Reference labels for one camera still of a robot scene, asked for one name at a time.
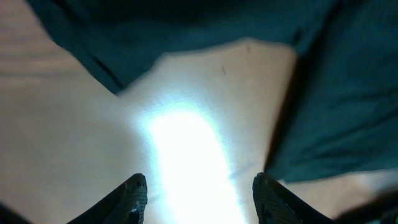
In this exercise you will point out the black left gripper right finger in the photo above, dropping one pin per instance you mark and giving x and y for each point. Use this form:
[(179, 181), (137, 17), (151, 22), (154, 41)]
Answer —
[(277, 205)]

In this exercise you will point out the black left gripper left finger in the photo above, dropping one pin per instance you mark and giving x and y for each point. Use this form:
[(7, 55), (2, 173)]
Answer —
[(124, 205)]

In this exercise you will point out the black shorts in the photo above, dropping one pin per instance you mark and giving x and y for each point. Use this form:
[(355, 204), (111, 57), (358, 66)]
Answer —
[(342, 114)]

